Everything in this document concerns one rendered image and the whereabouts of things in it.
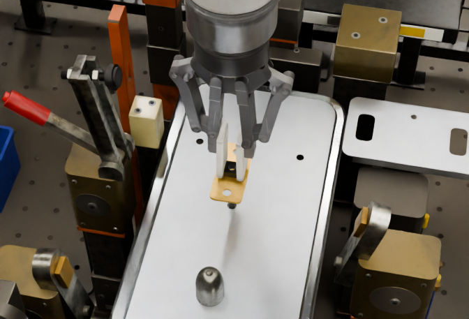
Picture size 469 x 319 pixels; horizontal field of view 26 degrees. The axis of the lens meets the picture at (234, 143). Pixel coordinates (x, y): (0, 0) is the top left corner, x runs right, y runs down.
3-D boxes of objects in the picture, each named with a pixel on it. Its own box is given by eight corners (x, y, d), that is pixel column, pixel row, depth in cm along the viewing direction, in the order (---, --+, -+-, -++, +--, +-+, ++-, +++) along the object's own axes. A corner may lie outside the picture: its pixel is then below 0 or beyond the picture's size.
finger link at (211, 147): (218, 125, 111) (191, 121, 111) (218, 153, 115) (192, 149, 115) (220, 116, 112) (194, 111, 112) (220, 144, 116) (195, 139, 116)
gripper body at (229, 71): (280, 4, 101) (277, 67, 109) (197, -8, 102) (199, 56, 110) (267, 58, 97) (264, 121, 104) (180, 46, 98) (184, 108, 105)
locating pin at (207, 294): (220, 315, 116) (220, 286, 111) (193, 310, 117) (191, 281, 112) (226, 291, 118) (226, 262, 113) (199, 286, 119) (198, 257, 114)
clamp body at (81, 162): (139, 327, 148) (118, 185, 120) (75, 315, 149) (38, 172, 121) (151, 289, 152) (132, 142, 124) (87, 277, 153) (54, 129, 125)
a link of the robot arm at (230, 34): (195, -57, 98) (196, -11, 103) (172, 9, 93) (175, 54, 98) (287, -44, 97) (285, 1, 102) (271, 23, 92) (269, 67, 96)
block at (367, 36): (368, 211, 160) (396, 53, 131) (317, 202, 161) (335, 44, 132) (373, 170, 165) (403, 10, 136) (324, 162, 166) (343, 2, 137)
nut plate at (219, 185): (241, 204, 116) (241, 198, 115) (208, 199, 117) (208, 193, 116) (254, 147, 121) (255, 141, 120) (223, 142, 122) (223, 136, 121)
